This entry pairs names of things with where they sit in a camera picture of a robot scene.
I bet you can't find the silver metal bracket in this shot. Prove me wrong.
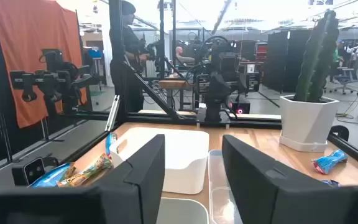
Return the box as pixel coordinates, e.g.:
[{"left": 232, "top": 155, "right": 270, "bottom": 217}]
[{"left": 104, "top": 95, "right": 121, "bottom": 133}]

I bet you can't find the black aluminium table frame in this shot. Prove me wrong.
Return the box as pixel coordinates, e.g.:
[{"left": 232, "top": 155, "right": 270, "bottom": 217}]
[{"left": 57, "top": 0, "right": 358, "bottom": 175}]

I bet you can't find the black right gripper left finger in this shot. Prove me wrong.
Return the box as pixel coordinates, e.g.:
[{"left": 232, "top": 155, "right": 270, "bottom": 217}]
[{"left": 0, "top": 134, "right": 166, "bottom": 224}]

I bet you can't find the clear plastic bin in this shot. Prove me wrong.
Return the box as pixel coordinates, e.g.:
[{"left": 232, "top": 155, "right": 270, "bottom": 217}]
[{"left": 208, "top": 149, "right": 245, "bottom": 224}]

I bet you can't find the black table-level camera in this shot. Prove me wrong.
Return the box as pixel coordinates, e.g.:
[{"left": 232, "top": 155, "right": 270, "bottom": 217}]
[{"left": 11, "top": 157, "right": 47, "bottom": 187}]

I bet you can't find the black box with red light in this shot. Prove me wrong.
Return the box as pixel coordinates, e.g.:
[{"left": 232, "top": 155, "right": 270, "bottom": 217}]
[{"left": 228, "top": 95, "right": 251, "bottom": 115}]

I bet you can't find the blue Chewy granola bar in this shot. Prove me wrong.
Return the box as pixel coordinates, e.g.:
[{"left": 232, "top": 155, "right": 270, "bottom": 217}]
[{"left": 28, "top": 162, "right": 76, "bottom": 189}]

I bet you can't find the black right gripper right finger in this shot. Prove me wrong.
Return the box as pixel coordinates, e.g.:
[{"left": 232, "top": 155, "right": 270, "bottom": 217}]
[{"left": 221, "top": 134, "right": 358, "bottom": 224}]

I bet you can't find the person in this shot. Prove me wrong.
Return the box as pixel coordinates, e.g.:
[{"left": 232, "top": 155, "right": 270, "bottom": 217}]
[
  {"left": 331, "top": 39, "right": 345, "bottom": 83},
  {"left": 109, "top": 0, "right": 151, "bottom": 113},
  {"left": 175, "top": 45, "right": 196, "bottom": 66}
]

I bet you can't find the grey office chair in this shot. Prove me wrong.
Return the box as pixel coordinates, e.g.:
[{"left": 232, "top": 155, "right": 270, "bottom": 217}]
[{"left": 328, "top": 55, "right": 358, "bottom": 96}]

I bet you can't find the blue green granola bar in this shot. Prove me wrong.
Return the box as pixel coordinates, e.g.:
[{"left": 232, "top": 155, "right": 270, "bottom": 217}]
[{"left": 320, "top": 179, "right": 341, "bottom": 189}]

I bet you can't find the orange Chewy granola bar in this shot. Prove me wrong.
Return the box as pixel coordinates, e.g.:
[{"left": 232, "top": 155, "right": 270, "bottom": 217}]
[{"left": 56, "top": 153, "right": 114, "bottom": 188}]

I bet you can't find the black room divider panel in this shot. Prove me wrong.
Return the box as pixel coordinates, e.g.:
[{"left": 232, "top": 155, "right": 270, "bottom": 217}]
[{"left": 262, "top": 29, "right": 313, "bottom": 94}]

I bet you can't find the orange curtain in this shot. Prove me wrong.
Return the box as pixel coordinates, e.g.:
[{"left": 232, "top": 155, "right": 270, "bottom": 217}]
[{"left": 0, "top": 0, "right": 88, "bottom": 129}]

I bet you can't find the blue granola bar red end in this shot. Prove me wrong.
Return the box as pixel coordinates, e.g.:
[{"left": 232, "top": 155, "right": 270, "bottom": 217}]
[{"left": 311, "top": 149, "right": 349, "bottom": 175}]

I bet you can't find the wooden workbench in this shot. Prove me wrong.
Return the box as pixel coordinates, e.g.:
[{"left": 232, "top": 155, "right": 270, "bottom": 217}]
[{"left": 158, "top": 79, "right": 196, "bottom": 110}]

